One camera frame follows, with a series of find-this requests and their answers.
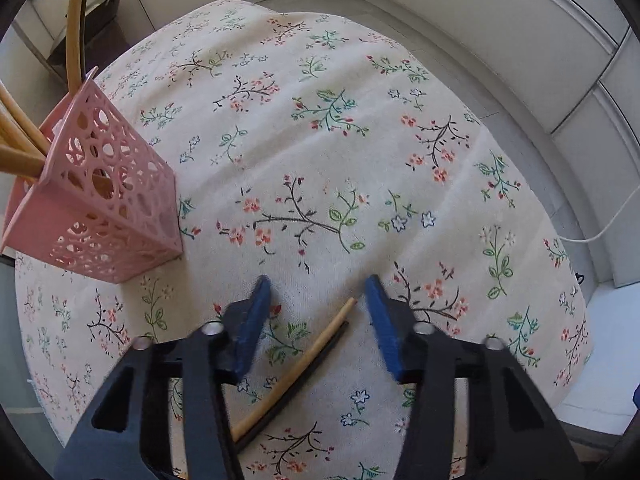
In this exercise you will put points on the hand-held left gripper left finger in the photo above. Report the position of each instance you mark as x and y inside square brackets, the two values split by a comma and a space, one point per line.
[252, 320]

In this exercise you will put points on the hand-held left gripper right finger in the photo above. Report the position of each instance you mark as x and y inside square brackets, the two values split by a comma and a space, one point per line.
[382, 320]

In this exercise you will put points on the wooden chopstick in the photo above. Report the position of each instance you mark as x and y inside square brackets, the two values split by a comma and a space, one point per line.
[300, 362]
[72, 35]
[11, 136]
[22, 120]
[20, 162]

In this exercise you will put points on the black chopstick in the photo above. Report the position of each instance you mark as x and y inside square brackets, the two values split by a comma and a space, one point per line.
[292, 386]

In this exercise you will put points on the pink perforated plastic basket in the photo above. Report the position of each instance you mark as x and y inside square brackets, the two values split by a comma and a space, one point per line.
[110, 200]

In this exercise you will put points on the floral tablecloth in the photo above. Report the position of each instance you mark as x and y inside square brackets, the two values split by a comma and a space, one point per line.
[325, 160]

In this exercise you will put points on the row of white cabinet doors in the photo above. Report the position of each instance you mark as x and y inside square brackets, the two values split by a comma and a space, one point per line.
[500, 20]

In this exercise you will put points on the brown stand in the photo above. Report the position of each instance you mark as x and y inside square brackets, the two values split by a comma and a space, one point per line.
[100, 22]

